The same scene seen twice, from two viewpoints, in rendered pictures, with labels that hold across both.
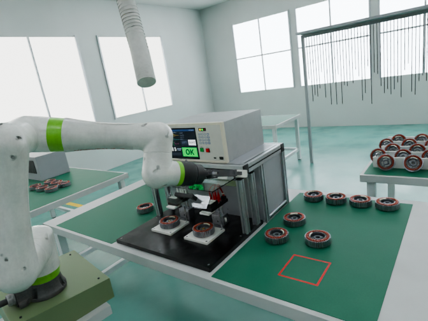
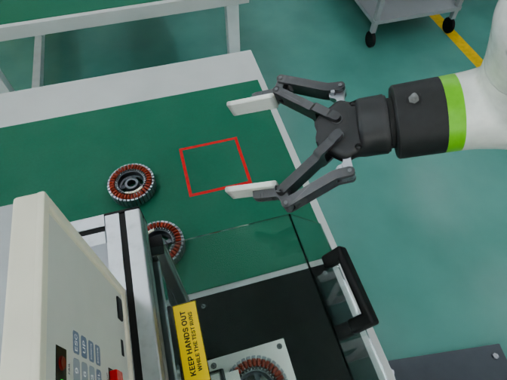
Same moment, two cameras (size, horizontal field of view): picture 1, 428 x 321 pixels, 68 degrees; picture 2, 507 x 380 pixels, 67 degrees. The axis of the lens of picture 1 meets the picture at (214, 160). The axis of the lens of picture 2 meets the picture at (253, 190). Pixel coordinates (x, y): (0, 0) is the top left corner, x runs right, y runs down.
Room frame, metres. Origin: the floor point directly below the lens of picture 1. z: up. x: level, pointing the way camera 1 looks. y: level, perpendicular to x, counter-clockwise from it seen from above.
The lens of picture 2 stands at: (1.54, 0.15, 1.54)
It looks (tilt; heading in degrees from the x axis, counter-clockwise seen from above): 56 degrees down; 215
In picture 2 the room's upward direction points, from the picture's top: straight up
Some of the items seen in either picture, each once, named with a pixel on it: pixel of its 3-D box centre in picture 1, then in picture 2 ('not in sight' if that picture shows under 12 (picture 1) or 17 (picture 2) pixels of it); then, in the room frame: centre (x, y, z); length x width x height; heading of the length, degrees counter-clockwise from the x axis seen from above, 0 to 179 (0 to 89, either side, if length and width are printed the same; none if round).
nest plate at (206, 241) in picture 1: (204, 234); not in sight; (1.47, 0.10, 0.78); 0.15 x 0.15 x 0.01; 51
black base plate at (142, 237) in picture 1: (188, 231); not in sight; (1.56, 0.19, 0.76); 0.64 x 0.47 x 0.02; 51
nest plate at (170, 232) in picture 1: (170, 226); not in sight; (1.62, 0.29, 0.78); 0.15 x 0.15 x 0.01; 51
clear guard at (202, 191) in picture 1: (206, 186); (239, 321); (1.44, 0.05, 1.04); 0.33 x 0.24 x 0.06; 141
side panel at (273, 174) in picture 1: (274, 185); not in sight; (1.66, -0.31, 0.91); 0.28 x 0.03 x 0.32; 141
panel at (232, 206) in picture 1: (211, 187); not in sight; (1.75, 0.04, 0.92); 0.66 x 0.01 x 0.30; 51
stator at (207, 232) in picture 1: (203, 229); not in sight; (1.47, 0.10, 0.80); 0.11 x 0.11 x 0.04
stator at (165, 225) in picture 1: (169, 221); not in sight; (1.62, 0.29, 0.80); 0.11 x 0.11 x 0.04
